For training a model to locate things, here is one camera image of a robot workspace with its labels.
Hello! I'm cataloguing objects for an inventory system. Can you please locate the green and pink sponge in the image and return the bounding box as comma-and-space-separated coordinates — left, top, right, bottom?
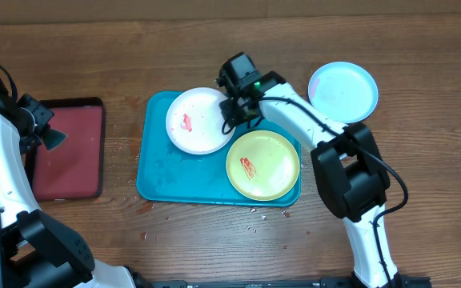
42, 129, 66, 150

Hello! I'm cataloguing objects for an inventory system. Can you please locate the black tray with red liquid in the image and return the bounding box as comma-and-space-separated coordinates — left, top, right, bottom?
25, 97, 106, 202

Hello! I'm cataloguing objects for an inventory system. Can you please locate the teal plastic serving tray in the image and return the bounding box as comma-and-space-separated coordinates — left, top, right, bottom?
135, 91, 301, 207

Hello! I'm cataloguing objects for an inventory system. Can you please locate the white plate with red stain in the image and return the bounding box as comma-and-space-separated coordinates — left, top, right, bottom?
166, 87, 235, 155

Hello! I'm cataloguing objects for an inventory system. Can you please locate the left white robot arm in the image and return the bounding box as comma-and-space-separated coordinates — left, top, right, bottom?
0, 65, 150, 288

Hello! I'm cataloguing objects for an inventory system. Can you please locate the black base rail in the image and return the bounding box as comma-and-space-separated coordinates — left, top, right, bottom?
136, 275, 432, 288

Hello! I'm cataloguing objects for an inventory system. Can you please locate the light blue plate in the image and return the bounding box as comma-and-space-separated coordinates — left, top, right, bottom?
307, 62, 379, 124

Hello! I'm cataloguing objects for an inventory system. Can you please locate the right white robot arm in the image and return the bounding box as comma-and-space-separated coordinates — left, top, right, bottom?
216, 52, 399, 287

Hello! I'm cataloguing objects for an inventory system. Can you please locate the yellow-green plate with red stain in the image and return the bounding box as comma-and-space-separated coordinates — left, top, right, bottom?
226, 130, 300, 202

